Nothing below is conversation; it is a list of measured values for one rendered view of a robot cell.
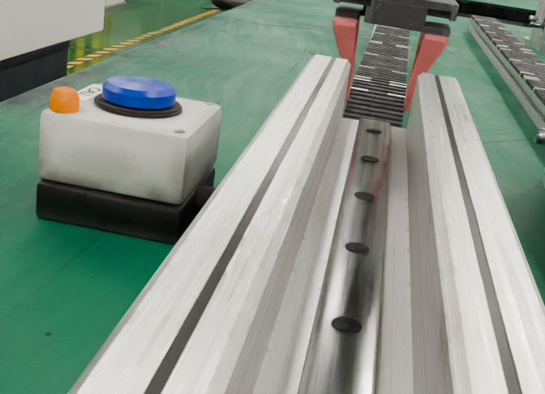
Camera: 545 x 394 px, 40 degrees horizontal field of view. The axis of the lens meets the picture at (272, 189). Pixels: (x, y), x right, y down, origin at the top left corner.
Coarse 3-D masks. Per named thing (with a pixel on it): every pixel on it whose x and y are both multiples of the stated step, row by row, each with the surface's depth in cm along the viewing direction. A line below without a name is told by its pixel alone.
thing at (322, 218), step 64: (320, 64) 48; (320, 128) 33; (384, 128) 46; (448, 128) 37; (256, 192) 25; (320, 192) 37; (384, 192) 35; (448, 192) 27; (192, 256) 19; (256, 256) 20; (320, 256) 30; (384, 256) 31; (448, 256) 22; (512, 256) 22; (128, 320) 16; (192, 320) 16; (256, 320) 18; (320, 320) 23; (384, 320) 26; (448, 320) 19; (512, 320) 18; (128, 384) 14; (192, 384) 14; (256, 384) 21; (320, 384) 20; (384, 384) 22; (448, 384) 16; (512, 384) 16
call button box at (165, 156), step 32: (96, 96) 42; (64, 128) 39; (96, 128) 38; (128, 128) 38; (160, 128) 38; (192, 128) 39; (64, 160) 39; (96, 160) 39; (128, 160) 39; (160, 160) 38; (192, 160) 39; (64, 192) 40; (96, 192) 40; (128, 192) 39; (160, 192) 39; (192, 192) 42; (96, 224) 40; (128, 224) 40; (160, 224) 39
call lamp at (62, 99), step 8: (56, 88) 39; (64, 88) 39; (72, 88) 39; (56, 96) 38; (64, 96) 38; (72, 96) 39; (56, 104) 39; (64, 104) 38; (72, 104) 39; (64, 112) 39; (72, 112) 39
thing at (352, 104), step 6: (348, 102) 67; (354, 102) 67; (360, 102) 67; (366, 102) 67; (354, 108) 66; (360, 108) 66; (366, 108) 66; (372, 108) 66; (378, 108) 66; (384, 108) 66; (390, 108) 66; (396, 108) 66; (390, 114) 65; (396, 114) 65; (402, 114) 65
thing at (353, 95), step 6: (354, 96) 68; (360, 96) 68; (366, 96) 68; (372, 96) 68; (378, 96) 68; (384, 96) 68; (372, 102) 67; (378, 102) 67; (384, 102) 67; (390, 102) 67; (396, 102) 68; (402, 102) 68; (402, 108) 67
